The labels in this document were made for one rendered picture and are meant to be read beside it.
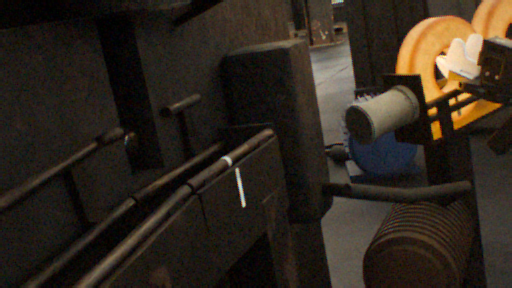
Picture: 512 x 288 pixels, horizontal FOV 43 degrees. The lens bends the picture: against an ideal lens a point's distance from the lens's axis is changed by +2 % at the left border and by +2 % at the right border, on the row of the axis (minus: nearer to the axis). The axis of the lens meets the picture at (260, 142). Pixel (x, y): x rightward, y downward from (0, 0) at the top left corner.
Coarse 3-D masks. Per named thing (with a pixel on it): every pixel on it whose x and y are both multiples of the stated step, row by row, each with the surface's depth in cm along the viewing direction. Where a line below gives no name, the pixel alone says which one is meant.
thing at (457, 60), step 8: (456, 40) 91; (456, 48) 92; (464, 48) 91; (448, 56) 93; (456, 56) 92; (464, 56) 91; (440, 64) 95; (448, 64) 94; (456, 64) 92; (464, 64) 91; (472, 64) 90; (456, 72) 92; (464, 72) 92; (472, 72) 90
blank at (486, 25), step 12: (492, 0) 101; (504, 0) 101; (480, 12) 101; (492, 12) 100; (504, 12) 101; (480, 24) 100; (492, 24) 100; (504, 24) 101; (492, 36) 100; (504, 36) 102
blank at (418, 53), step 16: (448, 16) 95; (416, 32) 94; (432, 32) 94; (448, 32) 95; (464, 32) 97; (400, 48) 95; (416, 48) 92; (432, 48) 94; (448, 48) 97; (400, 64) 94; (416, 64) 93; (432, 64) 94; (432, 80) 95; (432, 96) 95; (464, 96) 98; (432, 112) 95; (464, 112) 99
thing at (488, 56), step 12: (492, 48) 86; (504, 48) 85; (480, 60) 87; (492, 60) 86; (504, 60) 84; (480, 72) 88; (492, 72) 87; (504, 72) 84; (492, 84) 87; (504, 84) 85; (504, 96) 86
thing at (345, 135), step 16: (368, 96) 302; (352, 144) 268; (384, 144) 265; (400, 144) 265; (352, 160) 269; (368, 160) 267; (384, 160) 267; (400, 160) 266; (352, 176) 283; (368, 176) 282; (384, 176) 270; (400, 176) 282
